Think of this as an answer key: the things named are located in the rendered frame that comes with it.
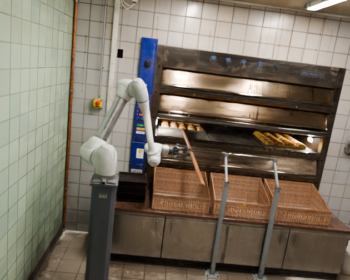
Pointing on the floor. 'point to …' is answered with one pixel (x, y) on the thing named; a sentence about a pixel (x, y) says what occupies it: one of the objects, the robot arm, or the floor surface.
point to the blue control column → (150, 48)
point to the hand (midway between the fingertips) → (190, 152)
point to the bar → (224, 214)
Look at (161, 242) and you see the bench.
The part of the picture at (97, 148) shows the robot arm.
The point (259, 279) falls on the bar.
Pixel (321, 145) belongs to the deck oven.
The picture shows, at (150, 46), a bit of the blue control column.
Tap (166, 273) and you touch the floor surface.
